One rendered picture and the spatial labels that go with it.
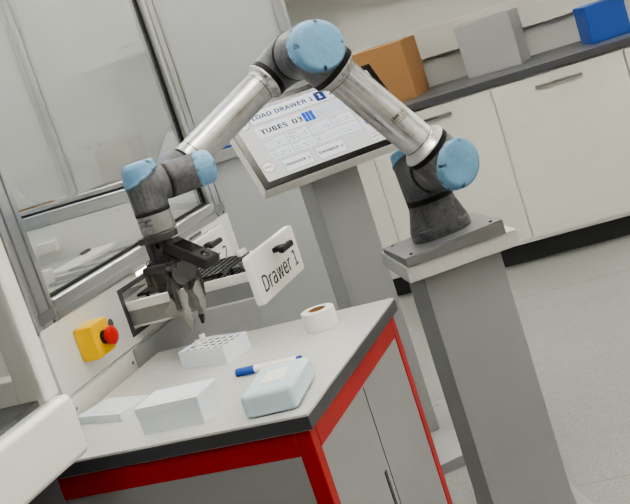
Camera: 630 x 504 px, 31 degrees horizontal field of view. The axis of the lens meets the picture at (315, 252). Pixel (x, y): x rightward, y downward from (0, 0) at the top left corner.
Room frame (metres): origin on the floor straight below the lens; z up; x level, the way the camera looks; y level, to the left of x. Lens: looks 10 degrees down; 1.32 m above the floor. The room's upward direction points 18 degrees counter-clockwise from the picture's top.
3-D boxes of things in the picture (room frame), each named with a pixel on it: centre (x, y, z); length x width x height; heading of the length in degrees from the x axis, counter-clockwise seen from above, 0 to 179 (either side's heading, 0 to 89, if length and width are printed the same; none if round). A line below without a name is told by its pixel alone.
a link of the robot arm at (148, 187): (2.37, 0.29, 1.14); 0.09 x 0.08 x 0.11; 112
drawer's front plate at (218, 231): (2.94, 0.27, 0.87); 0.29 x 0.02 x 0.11; 159
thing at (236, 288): (2.61, 0.29, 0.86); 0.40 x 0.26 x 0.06; 69
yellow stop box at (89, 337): (2.33, 0.49, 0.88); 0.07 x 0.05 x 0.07; 159
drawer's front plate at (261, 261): (2.53, 0.09, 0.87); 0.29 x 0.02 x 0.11; 159
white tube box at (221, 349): (2.30, 0.26, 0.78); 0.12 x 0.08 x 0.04; 53
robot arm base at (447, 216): (2.74, -0.31, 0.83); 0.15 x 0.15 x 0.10
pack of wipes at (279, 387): (1.88, 0.13, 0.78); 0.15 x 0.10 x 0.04; 165
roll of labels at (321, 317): (2.28, 0.03, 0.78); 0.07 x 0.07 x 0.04
